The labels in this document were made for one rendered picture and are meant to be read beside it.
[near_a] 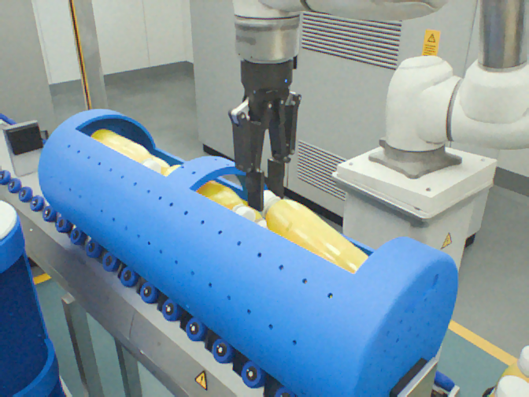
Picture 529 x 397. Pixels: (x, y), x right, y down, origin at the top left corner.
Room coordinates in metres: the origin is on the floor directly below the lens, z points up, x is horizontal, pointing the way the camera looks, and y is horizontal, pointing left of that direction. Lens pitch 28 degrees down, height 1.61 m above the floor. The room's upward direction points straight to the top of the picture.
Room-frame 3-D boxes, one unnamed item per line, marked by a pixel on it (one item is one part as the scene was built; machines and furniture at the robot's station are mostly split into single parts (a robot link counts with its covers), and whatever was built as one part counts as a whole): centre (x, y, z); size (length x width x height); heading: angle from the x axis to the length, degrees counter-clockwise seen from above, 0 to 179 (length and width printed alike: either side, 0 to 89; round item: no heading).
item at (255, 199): (0.70, 0.01, 1.25); 0.03 x 0.01 x 0.07; 45
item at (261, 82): (0.72, 0.00, 1.40); 0.08 x 0.07 x 0.09; 135
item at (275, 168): (0.74, -0.02, 1.25); 0.03 x 0.01 x 0.07; 45
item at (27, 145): (1.44, 0.74, 1.00); 0.10 x 0.04 x 0.15; 135
